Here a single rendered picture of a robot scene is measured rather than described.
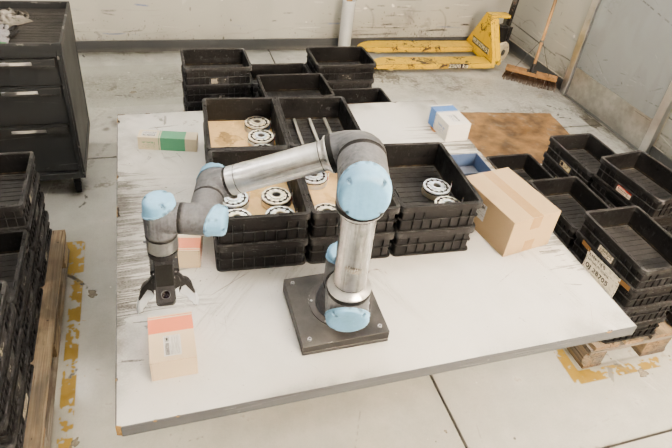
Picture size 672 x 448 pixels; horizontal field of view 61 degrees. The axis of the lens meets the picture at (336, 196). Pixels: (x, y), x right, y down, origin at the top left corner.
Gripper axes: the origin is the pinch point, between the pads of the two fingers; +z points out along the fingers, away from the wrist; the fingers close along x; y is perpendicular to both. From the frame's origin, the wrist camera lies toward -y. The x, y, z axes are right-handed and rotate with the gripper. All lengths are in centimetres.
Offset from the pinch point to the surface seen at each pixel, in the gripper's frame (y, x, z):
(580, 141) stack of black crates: 129, -243, 43
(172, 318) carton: 6.2, -0.7, 9.7
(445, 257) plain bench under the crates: 23, -95, 17
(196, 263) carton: 33.3, -9.7, 15.1
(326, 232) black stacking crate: 27, -51, 3
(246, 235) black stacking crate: 29.0, -25.2, 2.0
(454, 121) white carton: 101, -136, 8
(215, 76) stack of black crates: 212, -38, 32
